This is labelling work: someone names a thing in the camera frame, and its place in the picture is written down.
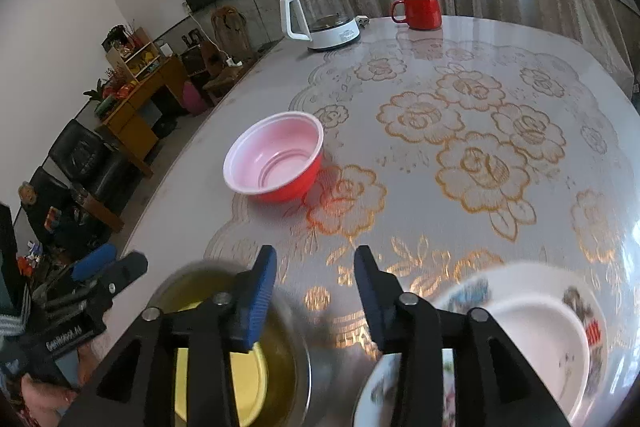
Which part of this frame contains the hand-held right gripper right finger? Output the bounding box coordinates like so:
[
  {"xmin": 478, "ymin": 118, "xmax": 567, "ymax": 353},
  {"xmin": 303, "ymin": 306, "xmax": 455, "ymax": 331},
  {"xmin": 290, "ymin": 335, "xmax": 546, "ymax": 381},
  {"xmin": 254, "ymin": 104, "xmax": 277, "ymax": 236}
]
[{"xmin": 353, "ymin": 246, "xmax": 571, "ymax": 427}]

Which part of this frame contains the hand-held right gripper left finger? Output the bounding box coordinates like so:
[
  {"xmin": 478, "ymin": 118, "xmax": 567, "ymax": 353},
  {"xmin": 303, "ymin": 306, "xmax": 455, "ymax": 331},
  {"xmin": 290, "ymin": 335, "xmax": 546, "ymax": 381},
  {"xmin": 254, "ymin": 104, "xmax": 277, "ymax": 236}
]
[{"xmin": 75, "ymin": 245, "xmax": 278, "ymax": 427}]

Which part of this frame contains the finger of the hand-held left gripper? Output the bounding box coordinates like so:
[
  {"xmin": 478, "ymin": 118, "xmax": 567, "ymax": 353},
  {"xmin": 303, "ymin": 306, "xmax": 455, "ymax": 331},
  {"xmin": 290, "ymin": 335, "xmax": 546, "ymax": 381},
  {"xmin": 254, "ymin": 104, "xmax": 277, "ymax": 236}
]
[
  {"xmin": 105, "ymin": 251, "xmax": 149, "ymax": 295},
  {"xmin": 70, "ymin": 243, "xmax": 118, "ymax": 280}
]

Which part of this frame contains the stainless steel bowl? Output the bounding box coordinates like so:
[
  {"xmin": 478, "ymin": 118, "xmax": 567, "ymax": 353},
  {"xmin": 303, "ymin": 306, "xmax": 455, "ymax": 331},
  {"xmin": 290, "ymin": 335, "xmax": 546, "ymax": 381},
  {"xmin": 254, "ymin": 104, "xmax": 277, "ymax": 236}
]
[{"xmin": 147, "ymin": 259, "xmax": 313, "ymax": 427}]

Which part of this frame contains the yellow plastic bowl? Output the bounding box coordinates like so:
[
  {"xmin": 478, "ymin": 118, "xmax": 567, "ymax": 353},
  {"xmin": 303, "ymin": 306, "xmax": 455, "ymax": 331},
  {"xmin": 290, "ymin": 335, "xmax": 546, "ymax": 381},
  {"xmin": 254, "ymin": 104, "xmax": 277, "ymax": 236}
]
[{"xmin": 172, "ymin": 347, "xmax": 268, "ymax": 427}]

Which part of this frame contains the red plastic bowl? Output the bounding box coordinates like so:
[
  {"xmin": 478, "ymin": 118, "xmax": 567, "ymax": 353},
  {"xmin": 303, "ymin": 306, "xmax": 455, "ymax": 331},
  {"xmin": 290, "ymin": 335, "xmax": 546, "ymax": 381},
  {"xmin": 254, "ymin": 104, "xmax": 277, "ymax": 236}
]
[{"xmin": 223, "ymin": 111, "xmax": 325, "ymax": 204}]

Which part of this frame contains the small white floral plate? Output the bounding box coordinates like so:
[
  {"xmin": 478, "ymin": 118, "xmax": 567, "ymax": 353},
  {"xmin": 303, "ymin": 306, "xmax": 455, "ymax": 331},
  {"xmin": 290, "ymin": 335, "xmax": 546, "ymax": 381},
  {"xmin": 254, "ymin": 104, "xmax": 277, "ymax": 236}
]
[{"xmin": 440, "ymin": 297, "xmax": 592, "ymax": 418}]

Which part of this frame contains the large white printed plate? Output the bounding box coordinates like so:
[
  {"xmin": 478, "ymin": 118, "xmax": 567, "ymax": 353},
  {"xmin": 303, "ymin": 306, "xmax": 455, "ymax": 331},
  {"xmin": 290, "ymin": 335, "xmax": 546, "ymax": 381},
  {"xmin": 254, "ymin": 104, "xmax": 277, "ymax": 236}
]
[{"xmin": 352, "ymin": 262, "xmax": 608, "ymax": 427}]

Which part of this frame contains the person's left hand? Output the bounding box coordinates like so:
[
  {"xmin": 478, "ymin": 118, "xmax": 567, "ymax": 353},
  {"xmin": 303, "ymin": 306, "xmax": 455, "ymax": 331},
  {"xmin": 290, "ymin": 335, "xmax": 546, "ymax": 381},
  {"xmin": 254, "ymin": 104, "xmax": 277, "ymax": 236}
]
[{"xmin": 21, "ymin": 342, "xmax": 101, "ymax": 415}]

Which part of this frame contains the person's floral clothing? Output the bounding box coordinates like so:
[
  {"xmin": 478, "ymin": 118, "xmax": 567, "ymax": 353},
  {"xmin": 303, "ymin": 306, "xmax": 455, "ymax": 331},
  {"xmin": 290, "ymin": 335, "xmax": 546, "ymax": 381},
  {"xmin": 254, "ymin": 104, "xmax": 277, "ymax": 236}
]
[{"xmin": 0, "ymin": 394, "xmax": 56, "ymax": 427}]

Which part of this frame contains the wooden cabinet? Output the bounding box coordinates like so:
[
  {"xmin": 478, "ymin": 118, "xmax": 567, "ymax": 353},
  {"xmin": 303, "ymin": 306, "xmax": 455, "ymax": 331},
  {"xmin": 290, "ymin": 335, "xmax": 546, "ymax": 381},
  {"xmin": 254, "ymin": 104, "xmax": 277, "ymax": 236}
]
[{"xmin": 95, "ymin": 54, "xmax": 188, "ymax": 178}]

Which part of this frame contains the pink round stool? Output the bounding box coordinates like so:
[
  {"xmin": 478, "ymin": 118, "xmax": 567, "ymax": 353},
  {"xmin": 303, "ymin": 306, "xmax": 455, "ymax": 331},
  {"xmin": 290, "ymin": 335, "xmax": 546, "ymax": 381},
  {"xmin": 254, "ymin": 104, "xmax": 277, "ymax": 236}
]
[{"xmin": 182, "ymin": 82, "xmax": 207, "ymax": 115}]

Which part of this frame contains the floral plastic tablecloth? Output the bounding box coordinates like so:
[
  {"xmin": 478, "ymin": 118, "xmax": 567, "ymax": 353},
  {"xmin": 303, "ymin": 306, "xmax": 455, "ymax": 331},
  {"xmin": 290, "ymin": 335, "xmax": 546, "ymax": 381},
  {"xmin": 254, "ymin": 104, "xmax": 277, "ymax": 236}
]
[{"xmin": 90, "ymin": 14, "xmax": 640, "ymax": 427}]

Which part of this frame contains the small wooden shelf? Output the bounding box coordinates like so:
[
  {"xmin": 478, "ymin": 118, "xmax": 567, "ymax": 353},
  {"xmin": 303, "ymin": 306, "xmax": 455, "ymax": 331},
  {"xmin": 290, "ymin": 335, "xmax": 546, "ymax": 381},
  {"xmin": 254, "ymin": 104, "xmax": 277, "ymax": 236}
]
[{"xmin": 105, "ymin": 27, "xmax": 161, "ymax": 78}]

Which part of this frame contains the carved wooden chair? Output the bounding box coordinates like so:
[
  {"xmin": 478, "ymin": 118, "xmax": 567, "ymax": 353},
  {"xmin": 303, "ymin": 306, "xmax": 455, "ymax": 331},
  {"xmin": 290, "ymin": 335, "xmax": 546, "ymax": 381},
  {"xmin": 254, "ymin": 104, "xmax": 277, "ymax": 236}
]
[{"xmin": 210, "ymin": 6, "xmax": 258, "ymax": 72}]

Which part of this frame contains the white glass electric kettle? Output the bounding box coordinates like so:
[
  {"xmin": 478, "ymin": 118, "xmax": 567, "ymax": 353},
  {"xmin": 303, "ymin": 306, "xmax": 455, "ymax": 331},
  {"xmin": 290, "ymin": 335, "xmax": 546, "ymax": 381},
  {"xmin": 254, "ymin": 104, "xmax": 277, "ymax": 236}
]
[{"xmin": 279, "ymin": 0, "xmax": 362, "ymax": 52}]

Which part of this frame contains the red mug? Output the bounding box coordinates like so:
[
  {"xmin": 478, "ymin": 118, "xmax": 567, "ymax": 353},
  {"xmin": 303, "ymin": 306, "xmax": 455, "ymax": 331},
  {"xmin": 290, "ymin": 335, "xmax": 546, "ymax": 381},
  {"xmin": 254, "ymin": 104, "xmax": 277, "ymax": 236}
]
[{"xmin": 390, "ymin": 0, "xmax": 443, "ymax": 30}]

